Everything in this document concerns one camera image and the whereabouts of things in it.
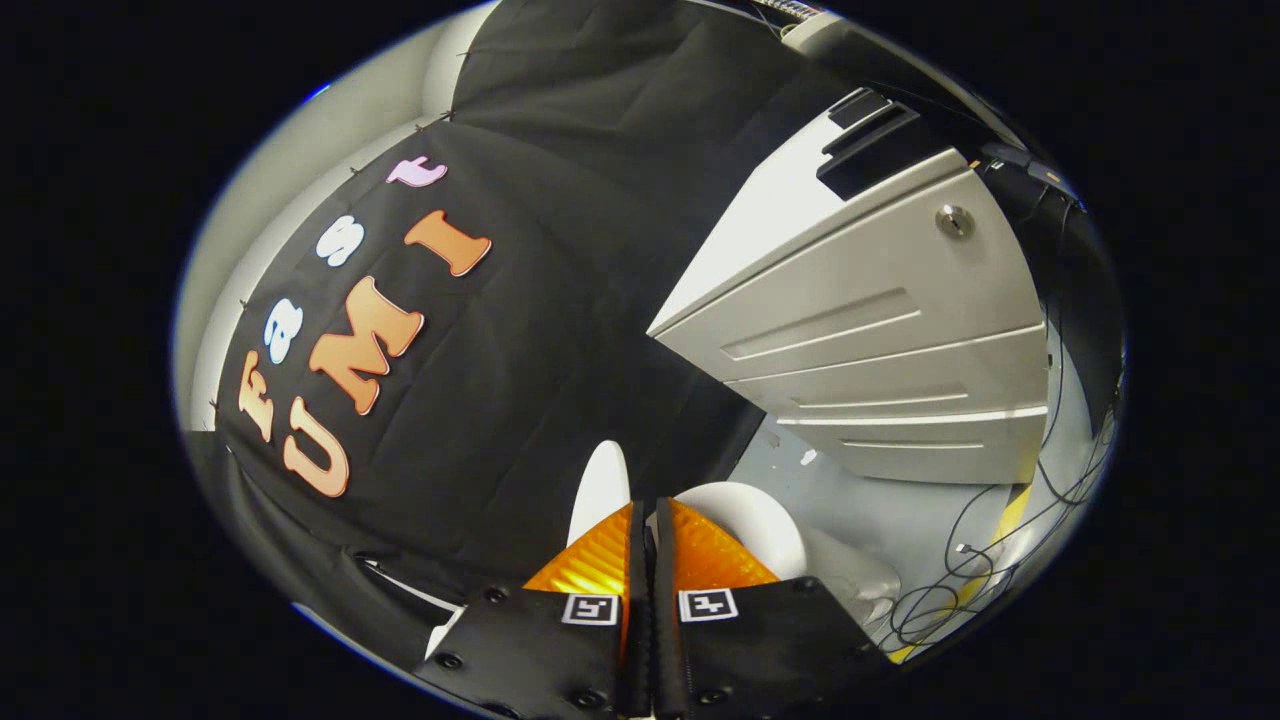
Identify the white toilet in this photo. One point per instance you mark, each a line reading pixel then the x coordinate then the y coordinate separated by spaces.
pixel 745 520

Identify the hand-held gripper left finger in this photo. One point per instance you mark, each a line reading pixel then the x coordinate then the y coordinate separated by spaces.
pixel 640 620

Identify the black device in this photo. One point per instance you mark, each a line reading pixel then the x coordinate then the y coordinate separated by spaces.
pixel 1030 175

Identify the white drawer cabinet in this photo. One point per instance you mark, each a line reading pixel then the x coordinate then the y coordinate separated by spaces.
pixel 880 300

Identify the black backdrop cloth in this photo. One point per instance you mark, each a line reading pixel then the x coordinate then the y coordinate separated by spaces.
pixel 560 330

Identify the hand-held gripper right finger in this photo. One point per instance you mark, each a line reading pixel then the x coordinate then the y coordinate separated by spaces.
pixel 668 620

